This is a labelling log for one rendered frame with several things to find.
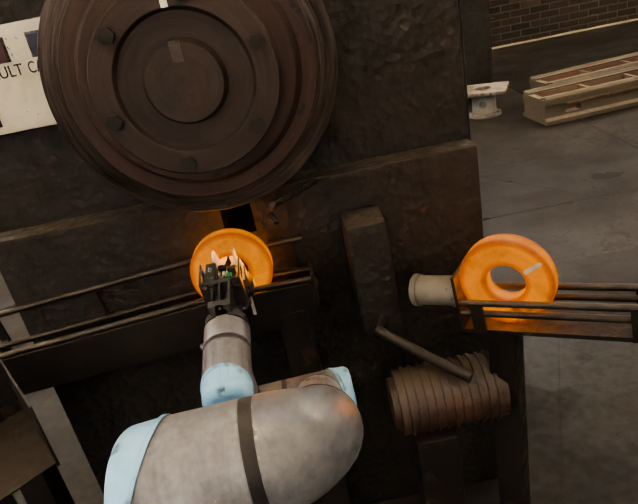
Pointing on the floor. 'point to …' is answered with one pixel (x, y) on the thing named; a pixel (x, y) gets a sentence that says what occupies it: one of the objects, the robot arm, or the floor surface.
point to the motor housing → (443, 418)
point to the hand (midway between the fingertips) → (229, 260)
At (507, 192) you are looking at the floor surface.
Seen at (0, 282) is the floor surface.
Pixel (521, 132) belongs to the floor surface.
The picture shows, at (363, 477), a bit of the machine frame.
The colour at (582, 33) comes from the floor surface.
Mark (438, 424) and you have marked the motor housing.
